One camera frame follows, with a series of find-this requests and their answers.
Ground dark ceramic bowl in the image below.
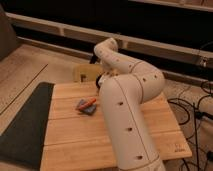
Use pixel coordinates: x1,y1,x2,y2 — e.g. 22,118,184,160
96,75,102,89

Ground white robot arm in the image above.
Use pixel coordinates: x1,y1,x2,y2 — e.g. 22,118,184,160
94,38,166,171

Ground grey sofa corner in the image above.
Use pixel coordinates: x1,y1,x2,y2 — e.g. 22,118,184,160
0,4,20,61

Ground orange red marker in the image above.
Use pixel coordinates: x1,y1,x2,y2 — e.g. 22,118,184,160
78,98,96,110

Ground black floor cables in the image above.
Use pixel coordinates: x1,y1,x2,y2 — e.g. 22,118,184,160
167,80,213,171

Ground blue cloth piece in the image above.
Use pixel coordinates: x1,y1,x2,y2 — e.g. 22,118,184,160
76,99,97,116

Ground dark grey floor mat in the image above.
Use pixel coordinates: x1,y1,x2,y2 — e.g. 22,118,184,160
0,82,54,169

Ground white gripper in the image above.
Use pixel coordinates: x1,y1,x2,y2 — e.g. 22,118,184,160
73,64,103,82

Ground wooden shelf rail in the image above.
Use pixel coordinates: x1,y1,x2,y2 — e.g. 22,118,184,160
6,12,213,68

